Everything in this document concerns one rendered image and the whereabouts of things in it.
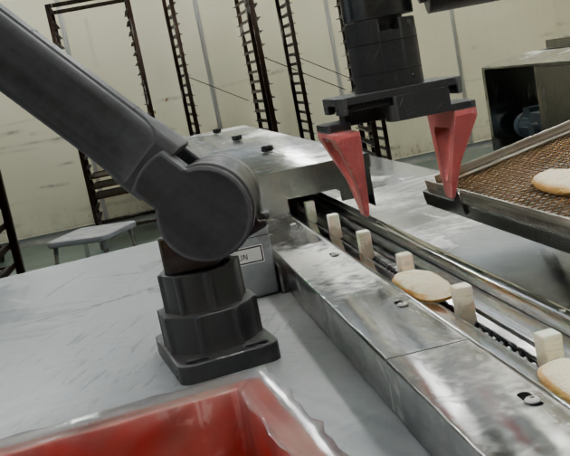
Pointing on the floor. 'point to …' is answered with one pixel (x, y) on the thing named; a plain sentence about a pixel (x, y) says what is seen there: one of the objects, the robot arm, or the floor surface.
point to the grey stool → (92, 237)
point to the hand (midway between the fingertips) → (406, 196)
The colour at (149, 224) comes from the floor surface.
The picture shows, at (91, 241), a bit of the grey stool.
